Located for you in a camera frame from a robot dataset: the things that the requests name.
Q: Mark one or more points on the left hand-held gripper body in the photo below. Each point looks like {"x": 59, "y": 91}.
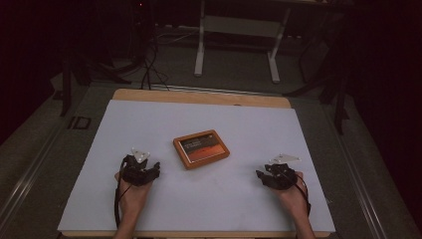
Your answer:
{"x": 134, "y": 172}

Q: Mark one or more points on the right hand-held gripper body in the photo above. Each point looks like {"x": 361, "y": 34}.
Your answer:
{"x": 282, "y": 177}

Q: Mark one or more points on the orange framed box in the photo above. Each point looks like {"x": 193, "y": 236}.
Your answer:
{"x": 185, "y": 156}

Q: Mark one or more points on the person's right hand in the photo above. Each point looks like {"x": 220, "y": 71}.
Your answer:
{"x": 293, "y": 200}

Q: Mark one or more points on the person's left hand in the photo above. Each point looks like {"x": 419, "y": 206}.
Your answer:
{"x": 134, "y": 199}

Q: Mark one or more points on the white table mat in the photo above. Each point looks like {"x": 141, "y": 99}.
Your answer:
{"x": 205, "y": 199}

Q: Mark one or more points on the black floor socket plate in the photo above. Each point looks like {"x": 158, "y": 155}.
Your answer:
{"x": 79, "y": 122}

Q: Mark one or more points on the metal floor strip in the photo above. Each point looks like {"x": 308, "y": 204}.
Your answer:
{"x": 215, "y": 89}

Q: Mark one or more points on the black metal stand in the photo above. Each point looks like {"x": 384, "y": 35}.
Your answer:
{"x": 68, "y": 86}
{"x": 340, "y": 99}

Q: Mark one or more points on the metal floor rail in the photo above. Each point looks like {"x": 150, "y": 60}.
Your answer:
{"x": 26, "y": 179}
{"x": 361, "y": 186}

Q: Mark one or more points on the white metal stand frame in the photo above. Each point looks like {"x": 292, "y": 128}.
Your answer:
{"x": 242, "y": 26}

